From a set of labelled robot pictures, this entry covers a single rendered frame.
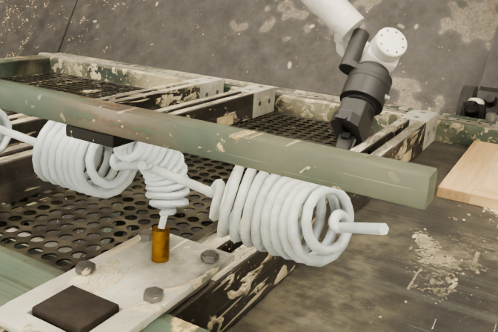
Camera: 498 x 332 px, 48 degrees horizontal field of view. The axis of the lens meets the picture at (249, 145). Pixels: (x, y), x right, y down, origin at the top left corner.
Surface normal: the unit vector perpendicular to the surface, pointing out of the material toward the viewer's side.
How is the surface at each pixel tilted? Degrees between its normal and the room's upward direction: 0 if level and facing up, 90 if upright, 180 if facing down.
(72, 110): 34
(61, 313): 56
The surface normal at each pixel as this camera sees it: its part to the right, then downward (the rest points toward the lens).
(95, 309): 0.06, -0.96
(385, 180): -0.50, 0.22
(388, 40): 0.20, -0.33
